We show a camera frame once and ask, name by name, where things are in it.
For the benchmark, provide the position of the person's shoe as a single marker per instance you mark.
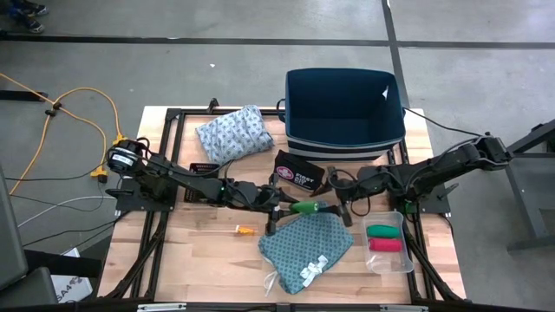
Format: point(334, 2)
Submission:
point(32, 27)
point(37, 9)

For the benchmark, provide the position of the black floor bar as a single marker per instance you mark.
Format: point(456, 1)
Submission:
point(21, 95)

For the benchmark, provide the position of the navy fabric storage bin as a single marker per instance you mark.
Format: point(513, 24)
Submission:
point(342, 108)

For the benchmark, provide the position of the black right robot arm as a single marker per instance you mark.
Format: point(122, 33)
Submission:
point(451, 162)

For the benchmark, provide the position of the silver metal bracket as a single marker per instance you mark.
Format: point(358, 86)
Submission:
point(160, 307)
point(403, 308)

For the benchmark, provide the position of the red bandage roll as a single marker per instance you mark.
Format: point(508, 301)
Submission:
point(386, 245)

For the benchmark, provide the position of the dark green bandage roll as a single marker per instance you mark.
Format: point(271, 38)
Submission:
point(383, 231)

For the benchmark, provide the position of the black metal table frame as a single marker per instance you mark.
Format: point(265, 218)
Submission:
point(191, 112)

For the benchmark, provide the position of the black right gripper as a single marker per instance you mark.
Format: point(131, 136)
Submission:
point(368, 184)

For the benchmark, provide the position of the dark grey chair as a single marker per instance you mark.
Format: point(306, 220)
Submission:
point(13, 238)

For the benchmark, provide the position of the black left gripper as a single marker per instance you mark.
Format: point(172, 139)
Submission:
point(256, 197)

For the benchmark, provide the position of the teal patterned gown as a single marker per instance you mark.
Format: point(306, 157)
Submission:
point(303, 247)

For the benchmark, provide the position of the green marker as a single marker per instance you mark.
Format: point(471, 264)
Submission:
point(305, 207)

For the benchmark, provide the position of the clear plastic container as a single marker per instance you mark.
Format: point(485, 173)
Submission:
point(390, 262)

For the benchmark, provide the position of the black first aid kit pouch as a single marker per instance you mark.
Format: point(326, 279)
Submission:
point(299, 171)

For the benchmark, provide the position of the orange pill bottle white cap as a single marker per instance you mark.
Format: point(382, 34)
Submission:
point(246, 231)

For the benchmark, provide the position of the white printed box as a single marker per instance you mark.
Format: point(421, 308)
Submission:
point(71, 288)

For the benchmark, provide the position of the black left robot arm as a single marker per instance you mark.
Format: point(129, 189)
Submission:
point(173, 173)

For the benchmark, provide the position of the white patterned gown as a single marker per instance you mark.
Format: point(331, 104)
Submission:
point(234, 134)

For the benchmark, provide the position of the black side table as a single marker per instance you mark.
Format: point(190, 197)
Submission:
point(531, 136)

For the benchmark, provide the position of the black plastic slotted basket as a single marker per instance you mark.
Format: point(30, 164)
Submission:
point(204, 167)

